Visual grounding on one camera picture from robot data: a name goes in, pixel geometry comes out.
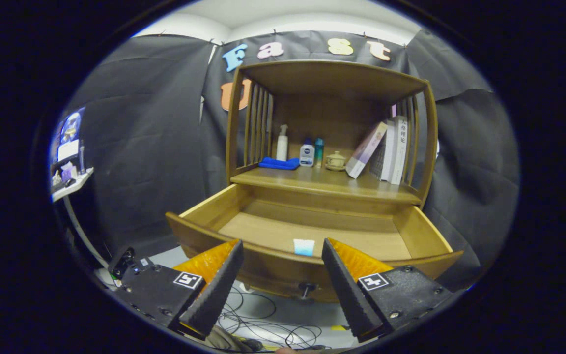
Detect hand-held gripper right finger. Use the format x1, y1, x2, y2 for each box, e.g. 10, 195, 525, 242
321, 238, 453, 343

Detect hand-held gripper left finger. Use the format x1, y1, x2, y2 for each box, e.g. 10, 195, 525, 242
111, 239, 244, 340

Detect blue squeeze tube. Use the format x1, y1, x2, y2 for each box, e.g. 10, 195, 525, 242
293, 238, 315, 257

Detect wooden countertop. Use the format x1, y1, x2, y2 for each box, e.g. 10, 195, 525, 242
231, 167, 421, 203

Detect wooden cabinet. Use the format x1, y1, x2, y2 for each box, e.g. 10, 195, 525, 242
224, 60, 438, 207

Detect black power device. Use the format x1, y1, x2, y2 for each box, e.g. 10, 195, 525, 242
108, 247, 137, 279

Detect lidded tea cup with saucer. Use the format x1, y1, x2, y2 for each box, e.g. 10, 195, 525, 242
325, 151, 347, 171

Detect patterned cover book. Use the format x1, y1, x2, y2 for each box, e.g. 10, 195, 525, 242
369, 120, 396, 181

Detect blue folded cloth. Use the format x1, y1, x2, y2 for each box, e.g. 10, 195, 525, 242
258, 157, 300, 171

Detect white bottle with blue cap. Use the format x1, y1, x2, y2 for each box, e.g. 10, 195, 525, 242
299, 138, 315, 167

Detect pink cover book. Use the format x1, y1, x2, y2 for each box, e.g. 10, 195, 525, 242
345, 121, 388, 179

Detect thick white book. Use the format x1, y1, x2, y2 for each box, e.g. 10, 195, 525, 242
391, 116, 409, 186

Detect white pump bottle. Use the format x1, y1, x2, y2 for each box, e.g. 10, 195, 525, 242
276, 124, 289, 161

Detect white paper sheet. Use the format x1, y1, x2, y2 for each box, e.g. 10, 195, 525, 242
57, 140, 80, 163

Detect black floor cables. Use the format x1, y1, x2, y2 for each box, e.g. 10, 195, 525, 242
217, 285, 335, 351

